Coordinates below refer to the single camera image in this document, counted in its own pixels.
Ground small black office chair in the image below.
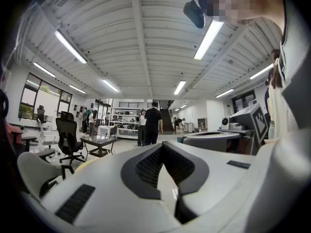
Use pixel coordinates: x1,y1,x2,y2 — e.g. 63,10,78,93
36,104,48,124

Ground grey shell chair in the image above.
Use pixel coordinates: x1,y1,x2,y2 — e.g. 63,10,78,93
17,151,75,200

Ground person's grey shirt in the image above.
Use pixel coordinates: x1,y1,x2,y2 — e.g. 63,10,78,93
278,0,309,88

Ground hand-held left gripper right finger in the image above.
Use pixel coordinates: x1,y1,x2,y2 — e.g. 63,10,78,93
162,141,210,196

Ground tall black headrest chair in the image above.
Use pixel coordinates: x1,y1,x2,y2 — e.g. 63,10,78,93
0,88,56,162

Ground white shelving unit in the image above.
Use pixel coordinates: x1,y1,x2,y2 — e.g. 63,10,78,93
110,106,141,140

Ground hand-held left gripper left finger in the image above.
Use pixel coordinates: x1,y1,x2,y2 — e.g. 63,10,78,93
121,141,164,200

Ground dark staircase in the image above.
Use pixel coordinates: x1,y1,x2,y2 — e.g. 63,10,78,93
160,108,175,133

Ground white clothed table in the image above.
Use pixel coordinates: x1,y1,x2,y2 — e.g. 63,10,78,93
97,125,112,138

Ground grey open cabinet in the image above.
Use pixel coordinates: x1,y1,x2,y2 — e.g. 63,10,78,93
197,117,208,133

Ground black head-mounted camera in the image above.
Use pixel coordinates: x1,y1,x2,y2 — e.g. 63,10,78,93
183,0,206,29

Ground black mesh office chair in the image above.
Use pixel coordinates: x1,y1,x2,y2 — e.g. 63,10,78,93
55,111,85,165

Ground white office chair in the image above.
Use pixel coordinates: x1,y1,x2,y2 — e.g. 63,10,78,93
37,117,61,156

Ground person's right forearm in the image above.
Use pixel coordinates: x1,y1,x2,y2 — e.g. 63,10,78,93
263,137,280,146

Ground pink cloth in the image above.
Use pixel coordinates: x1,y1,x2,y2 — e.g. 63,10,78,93
5,122,23,144

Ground glass top coffee table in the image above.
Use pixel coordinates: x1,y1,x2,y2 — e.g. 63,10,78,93
80,134,118,158

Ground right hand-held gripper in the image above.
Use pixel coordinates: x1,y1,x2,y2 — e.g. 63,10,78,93
182,103,269,155

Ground black framed glass door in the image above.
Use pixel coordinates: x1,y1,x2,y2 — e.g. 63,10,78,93
231,89,257,114

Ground black framed window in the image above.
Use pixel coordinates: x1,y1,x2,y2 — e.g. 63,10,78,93
18,72,73,121

